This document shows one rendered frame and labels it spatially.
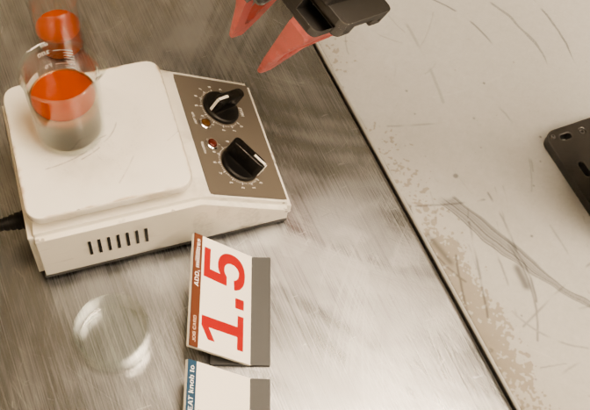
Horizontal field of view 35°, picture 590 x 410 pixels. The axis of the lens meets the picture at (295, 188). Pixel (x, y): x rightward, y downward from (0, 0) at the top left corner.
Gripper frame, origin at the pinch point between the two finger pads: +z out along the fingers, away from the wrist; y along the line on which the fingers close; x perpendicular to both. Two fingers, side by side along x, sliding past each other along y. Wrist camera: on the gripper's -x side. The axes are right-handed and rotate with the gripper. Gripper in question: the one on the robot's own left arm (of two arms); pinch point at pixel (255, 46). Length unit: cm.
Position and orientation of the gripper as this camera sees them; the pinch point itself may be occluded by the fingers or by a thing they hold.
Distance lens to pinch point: 71.5
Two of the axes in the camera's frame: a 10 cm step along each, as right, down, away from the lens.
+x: 5.7, -3.1, 7.6
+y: 6.1, 7.8, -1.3
